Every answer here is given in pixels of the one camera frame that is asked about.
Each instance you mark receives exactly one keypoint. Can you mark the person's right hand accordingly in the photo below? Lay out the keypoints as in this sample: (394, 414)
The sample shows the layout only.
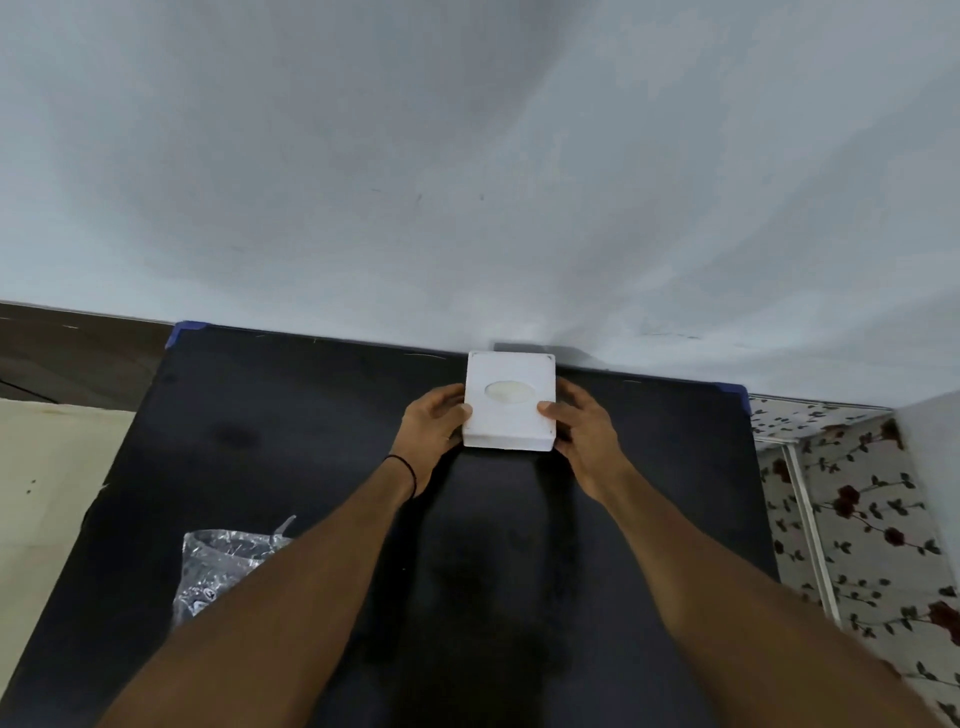
(591, 446)

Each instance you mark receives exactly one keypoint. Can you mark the person's left hand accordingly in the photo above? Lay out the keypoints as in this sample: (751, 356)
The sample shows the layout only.
(425, 439)

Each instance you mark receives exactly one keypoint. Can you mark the person's left thumb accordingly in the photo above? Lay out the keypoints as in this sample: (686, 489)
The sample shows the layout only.
(459, 416)

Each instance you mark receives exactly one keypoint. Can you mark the person's right thumb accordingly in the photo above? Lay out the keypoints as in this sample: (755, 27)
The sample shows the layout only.
(553, 411)

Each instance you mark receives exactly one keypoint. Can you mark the white tissue box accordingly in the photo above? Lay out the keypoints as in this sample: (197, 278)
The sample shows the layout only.
(510, 401)

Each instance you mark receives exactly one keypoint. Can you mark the person's left forearm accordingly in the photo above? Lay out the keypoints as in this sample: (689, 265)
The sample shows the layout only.
(277, 607)

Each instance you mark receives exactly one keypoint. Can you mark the person's right forearm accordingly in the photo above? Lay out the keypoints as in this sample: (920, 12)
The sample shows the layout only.
(742, 607)

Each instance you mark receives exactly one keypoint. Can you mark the black wrist band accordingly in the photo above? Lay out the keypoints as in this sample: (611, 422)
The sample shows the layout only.
(403, 471)

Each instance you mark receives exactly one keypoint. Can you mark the black table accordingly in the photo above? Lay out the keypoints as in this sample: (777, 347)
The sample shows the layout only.
(450, 540)

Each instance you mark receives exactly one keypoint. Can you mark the blue table corner guard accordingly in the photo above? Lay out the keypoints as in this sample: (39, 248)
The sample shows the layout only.
(736, 395)
(182, 331)

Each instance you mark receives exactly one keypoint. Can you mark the clear plastic bag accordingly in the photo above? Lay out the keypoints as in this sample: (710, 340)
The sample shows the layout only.
(217, 562)

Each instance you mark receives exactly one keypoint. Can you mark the white metal frame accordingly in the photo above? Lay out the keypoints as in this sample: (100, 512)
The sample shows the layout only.
(810, 525)

